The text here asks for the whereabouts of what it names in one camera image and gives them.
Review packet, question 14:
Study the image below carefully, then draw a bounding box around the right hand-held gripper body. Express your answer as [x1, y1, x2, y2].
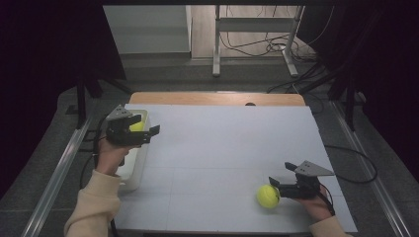
[279, 159, 336, 199]

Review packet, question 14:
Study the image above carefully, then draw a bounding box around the person's left hand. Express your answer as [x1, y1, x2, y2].
[94, 139, 133, 178]

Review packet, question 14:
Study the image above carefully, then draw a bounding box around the yellow tennis ball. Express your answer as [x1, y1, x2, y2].
[128, 114, 146, 133]
[256, 184, 282, 209]

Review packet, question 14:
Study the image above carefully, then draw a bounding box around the person's right hand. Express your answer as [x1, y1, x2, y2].
[293, 187, 334, 224]

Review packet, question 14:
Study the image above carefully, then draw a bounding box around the white cabinet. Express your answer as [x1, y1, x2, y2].
[102, 4, 193, 55]

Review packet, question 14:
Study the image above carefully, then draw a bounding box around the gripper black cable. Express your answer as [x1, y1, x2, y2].
[315, 183, 337, 217]
[92, 113, 121, 237]

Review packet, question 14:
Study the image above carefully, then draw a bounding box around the black stand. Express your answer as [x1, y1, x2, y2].
[297, 70, 368, 133]
[64, 73, 133, 130]

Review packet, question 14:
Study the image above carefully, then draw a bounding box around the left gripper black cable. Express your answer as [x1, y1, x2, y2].
[92, 113, 121, 237]

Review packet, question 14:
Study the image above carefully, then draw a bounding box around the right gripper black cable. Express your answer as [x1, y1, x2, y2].
[315, 183, 337, 217]

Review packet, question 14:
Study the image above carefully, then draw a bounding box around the dark curtain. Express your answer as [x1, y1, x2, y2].
[296, 0, 419, 186]
[0, 0, 127, 200]

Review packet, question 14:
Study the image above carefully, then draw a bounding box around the white table mat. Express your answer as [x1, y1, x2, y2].
[110, 103, 359, 234]

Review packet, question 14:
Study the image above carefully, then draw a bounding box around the black floor cable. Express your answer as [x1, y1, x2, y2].
[79, 129, 109, 191]
[323, 144, 379, 185]

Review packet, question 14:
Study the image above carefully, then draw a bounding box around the tangle of floor cables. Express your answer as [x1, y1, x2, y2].
[218, 4, 335, 63]

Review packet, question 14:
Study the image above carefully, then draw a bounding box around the metal floor rail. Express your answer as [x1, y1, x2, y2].
[21, 118, 94, 237]
[330, 99, 413, 237]

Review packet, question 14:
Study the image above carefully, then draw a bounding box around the white metal stand frame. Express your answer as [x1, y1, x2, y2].
[211, 4, 306, 79]

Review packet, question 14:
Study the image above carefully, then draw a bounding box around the wooden table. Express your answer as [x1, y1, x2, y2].
[127, 91, 307, 107]

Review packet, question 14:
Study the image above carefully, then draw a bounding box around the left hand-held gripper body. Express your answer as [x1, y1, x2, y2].
[105, 104, 153, 148]

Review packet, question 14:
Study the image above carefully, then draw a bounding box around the white plastic bin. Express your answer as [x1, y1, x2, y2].
[113, 108, 152, 195]

